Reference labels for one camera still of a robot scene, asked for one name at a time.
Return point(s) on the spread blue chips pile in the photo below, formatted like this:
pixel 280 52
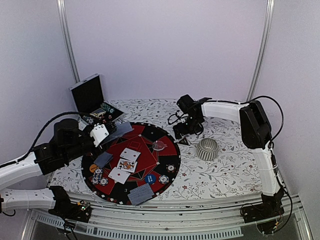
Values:
pixel 97 176

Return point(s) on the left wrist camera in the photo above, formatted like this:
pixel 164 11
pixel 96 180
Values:
pixel 98 134

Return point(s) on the blue playing card deck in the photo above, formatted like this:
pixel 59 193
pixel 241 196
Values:
pixel 122 129

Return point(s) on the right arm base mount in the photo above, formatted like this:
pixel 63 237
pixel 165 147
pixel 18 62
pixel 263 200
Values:
pixel 253 213

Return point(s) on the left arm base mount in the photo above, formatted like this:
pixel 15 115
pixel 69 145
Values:
pixel 65 209

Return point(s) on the right aluminium post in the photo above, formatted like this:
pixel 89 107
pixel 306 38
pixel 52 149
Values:
pixel 268 18

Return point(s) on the left aluminium post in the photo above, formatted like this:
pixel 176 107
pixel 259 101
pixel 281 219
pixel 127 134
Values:
pixel 62 13

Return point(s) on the floral table cover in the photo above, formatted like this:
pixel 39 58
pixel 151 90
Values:
pixel 234 172

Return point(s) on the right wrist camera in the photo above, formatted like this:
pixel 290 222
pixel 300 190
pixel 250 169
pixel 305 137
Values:
pixel 179 116

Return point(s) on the blue small blind button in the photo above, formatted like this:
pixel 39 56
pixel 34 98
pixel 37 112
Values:
pixel 150 179

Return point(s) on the chip row in case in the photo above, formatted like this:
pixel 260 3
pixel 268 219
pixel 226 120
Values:
pixel 107 108
pixel 88 119

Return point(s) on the boxed card deck in case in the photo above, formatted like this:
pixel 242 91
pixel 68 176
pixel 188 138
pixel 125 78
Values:
pixel 98 113

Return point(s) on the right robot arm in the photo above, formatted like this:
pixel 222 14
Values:
pixel 256 135

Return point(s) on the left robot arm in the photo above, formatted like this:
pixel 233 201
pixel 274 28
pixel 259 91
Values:
pixel 68 143

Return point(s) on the queen of spades card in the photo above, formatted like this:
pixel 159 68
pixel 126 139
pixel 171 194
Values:
pixel 127 165

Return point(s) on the aluminium post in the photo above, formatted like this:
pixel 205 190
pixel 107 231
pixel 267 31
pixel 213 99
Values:
pixel 62 13
pixel 268 18

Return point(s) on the round red black poker mat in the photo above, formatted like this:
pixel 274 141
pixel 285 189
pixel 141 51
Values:
pixel 140 139

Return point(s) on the aluminium poker chip case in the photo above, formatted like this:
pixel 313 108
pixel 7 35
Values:
pixel 88 97

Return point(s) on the clear acrylic dealer button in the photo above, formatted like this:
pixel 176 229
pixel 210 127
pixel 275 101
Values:
pixel 158 145

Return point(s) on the black triangular all-in button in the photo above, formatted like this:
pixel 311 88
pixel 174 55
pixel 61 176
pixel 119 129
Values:
pixel 184 141

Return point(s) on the blue white chip stack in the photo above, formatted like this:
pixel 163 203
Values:
pixel 164 179

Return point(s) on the orange big blind button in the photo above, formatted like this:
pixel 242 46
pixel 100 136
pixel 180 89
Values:
pixel 93 168

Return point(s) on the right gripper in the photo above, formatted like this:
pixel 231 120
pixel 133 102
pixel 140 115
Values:
pixel 183 131

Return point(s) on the aluminium front rail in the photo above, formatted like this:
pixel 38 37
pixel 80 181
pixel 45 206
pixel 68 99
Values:
pixel 193 219

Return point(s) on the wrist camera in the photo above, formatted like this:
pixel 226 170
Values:
pixel 98 134
pixel 179 116

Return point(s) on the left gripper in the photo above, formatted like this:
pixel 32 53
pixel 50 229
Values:
pixel 107 126

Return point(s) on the single blue white chip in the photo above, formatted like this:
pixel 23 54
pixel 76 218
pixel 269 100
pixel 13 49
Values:
pixel 103 181

